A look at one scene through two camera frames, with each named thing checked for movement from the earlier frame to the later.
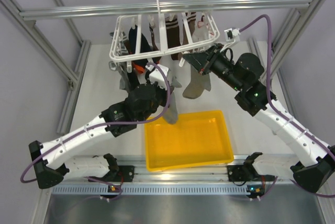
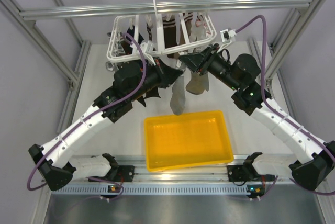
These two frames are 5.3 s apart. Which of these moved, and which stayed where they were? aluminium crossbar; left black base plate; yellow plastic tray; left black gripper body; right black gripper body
Moved: left black gripper body
Stayed: right black gripper body; left black base plate; yellow plastic tray; aluminium crossbar
